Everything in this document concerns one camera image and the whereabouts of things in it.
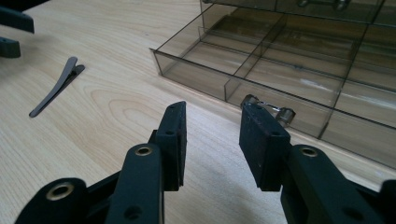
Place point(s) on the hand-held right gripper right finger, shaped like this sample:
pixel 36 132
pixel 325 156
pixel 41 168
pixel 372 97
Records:
pixel 261 146

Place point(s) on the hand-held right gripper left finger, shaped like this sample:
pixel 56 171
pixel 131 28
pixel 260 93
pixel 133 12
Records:
pixel 174 146

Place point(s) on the dark grey metal hair clip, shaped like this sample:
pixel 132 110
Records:
pixel 59 85

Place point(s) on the smoky transparent divided drawer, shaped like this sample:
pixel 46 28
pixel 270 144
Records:
pixel 280 77

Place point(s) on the smoky transparent drawer cabinet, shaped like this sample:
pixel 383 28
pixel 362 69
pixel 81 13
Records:
pixel 249 4

